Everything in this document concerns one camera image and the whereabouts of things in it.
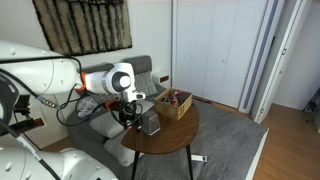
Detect white bedside shelf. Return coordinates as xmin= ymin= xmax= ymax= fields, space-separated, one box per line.
xmin=151 ymin=71 xmax=172 ymax=90

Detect grey sofa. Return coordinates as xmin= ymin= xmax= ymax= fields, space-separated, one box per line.
xmin=65 ymin=55 xmax=168 ymax=180

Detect clear plastic bag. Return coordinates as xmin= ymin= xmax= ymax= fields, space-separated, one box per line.
xmin=77 ymin=95 xmax=102 ymax=120

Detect checked grey cushion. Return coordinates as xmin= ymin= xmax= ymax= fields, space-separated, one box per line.
xmin=133 ymin=71 xmax=159 ymax=98

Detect dark wooden side table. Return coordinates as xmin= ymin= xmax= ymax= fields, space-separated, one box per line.
xmin=120 ymin=99 xmax=201 ymax=180

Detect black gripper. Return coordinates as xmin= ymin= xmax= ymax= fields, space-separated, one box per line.
xmin=111 ymin=99 xmax=143 ymax=132

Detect white room door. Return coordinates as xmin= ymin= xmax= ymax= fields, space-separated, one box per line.
xmin=251 ymin=0 xmax=315 ymax=125

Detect light grey large pillow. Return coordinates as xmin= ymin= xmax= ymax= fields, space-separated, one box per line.
xmin=89 ymin=109 xmax=127 ymax=139

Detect white wardrobe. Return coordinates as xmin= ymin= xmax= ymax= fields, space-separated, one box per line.
xmin=171 ymin=0 xmax=270 ymax=110

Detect white remote control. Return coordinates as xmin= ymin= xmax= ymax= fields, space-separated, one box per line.
xmin=190 ymin=154 xmax=208 ymax=164

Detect grey floor carpet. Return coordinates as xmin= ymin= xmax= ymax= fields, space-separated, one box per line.
xmin=131 ymin=99 xmax=270 ymax=180

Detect white sliding door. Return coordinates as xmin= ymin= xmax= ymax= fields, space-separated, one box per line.
xmin=237 ymin=0 xmax=288 ymax=115

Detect red items in crate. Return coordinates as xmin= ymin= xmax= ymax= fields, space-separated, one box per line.
xmin=161 ymin=90 xmax=184 ymax=106

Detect dark stand by doorway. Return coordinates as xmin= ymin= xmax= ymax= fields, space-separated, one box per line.
xmin=302 ymin=87 xmax=320 ymax=135

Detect wooden crate box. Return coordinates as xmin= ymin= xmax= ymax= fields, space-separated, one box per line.
xmin=153 ymin=87 xmax=194 ymax=121

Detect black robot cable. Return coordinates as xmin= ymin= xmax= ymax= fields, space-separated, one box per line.
xmin=0 ymin=55 xmax=118 ymax=128

